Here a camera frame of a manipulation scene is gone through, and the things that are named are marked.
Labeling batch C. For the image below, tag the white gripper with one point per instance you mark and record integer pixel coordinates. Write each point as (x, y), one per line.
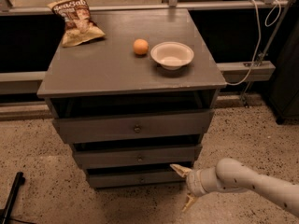
(193, 181)

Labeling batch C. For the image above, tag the grey bottom drawer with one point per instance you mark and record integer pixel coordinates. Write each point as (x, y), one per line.
(134, 178)

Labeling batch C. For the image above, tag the grey drawer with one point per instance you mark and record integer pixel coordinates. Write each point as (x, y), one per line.
(112, 128)
(134, 178)
(132, 156)

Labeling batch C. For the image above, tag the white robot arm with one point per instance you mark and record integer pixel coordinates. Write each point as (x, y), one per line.
(229, 176)

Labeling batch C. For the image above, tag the grey middle drawer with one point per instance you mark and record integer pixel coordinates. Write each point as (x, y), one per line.
(132, 156)

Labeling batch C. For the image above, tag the grey wooden drawer cabinet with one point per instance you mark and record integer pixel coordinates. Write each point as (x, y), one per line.
(118, 104)

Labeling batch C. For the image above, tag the grey top drawer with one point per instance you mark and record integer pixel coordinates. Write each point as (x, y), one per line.
(112, 128)

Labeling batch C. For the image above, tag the white paper bowl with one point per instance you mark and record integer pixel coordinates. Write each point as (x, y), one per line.
(172, 55)

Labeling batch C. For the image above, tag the dark cabinet at right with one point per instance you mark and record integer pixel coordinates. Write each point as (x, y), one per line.
(284, 88)

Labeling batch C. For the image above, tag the orange fruit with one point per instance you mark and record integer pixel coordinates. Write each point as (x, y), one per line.
(140, 47)

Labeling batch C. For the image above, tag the black pole on floor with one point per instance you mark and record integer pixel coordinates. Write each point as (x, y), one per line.
(6, 211)

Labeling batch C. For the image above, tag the sea salt chips bag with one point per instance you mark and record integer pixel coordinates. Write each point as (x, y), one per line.
(78, 25)

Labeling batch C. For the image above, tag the grey metal rail frame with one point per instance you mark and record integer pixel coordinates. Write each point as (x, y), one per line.
(239, 69)

